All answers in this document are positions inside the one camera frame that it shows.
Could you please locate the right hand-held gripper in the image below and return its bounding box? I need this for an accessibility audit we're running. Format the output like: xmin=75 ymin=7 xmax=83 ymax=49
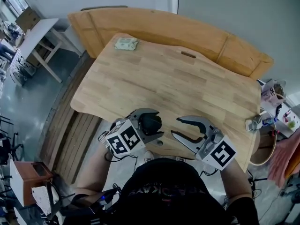
xmin=171 ymin=115 xmax=237 ymax=169

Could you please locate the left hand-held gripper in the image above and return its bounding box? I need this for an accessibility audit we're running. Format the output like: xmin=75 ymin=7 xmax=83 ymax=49
xmin=105 ymin=108 xmax=165 ymax=155

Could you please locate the black glasses case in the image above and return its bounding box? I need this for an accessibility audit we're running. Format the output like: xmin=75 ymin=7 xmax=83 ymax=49
xmin=139 ymin=113 xmax=164 ymax=136

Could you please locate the person's left forearm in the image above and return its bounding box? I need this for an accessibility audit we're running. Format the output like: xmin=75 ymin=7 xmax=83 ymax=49
xmin=74 ymin=144 xmax=113 ymax=198

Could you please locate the person's right forearm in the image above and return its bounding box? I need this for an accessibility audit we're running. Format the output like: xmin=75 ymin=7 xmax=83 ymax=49
xmin=219 ymin=160 xmax=253 ymax=200

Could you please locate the person's black shirt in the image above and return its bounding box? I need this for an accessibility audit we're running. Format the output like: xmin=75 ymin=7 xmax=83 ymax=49
xmin=93 ymin=157 xmax=260 ymax=225

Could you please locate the round wooden stool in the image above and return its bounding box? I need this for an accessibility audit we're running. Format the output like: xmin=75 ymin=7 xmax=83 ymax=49
xmin=249 ymin=122 xmax=278 ymax=166

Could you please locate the small plastic bottle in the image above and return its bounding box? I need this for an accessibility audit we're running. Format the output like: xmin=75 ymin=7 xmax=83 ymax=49
xmin=262 ymin=117 xmax=278 ymax=127

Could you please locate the wooden slatted panel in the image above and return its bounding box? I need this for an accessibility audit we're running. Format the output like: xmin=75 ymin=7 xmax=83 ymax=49
xmin=41 ymin=56 xmax=104 ymax=185

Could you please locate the pale wet wipes packet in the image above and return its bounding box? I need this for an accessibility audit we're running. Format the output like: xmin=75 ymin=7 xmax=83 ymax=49
xmin=114 ymin=37 xmax=139 ymax=51

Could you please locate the black device with blue light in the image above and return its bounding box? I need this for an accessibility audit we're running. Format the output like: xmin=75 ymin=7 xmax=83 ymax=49
xmin=92 ymin=188 xmax=120 ymax=212

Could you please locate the white cluttered shelf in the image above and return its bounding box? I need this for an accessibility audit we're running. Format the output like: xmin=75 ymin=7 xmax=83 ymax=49
xmin=260 ymin=99 xmax=300 ymax=139

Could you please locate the pink cloth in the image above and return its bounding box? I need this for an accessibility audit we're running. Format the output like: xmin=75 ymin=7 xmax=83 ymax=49
xmin=267 ymin=129 xmax=300 ymax=188

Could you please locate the large wooden board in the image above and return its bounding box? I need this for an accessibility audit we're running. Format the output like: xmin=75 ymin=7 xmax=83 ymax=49
xmin=67 ymin=7 xmax=275 ymax=80

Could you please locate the white perforated sheet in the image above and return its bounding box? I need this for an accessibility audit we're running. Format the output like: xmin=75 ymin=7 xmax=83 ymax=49
xmin=31 ymin=185 xmax=60 ymax=217

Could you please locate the brown wooden cabinet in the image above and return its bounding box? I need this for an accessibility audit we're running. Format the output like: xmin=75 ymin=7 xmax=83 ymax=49
xmin=9 ymin=159 xmax=55 ymax=207

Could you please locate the white side table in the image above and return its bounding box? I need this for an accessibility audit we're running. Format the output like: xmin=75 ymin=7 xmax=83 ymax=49
xmin=19 ymin=17 xmax=83 ymax=83

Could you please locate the black office chair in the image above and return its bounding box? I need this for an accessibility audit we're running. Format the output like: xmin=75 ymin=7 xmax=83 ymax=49
xmin=0 ymin=115 xmax=24 ymax=165

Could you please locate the brown cardboard box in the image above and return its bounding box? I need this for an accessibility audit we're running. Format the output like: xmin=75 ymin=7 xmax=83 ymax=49
xmin=15 ymin=7 xmax=41 ymax=33

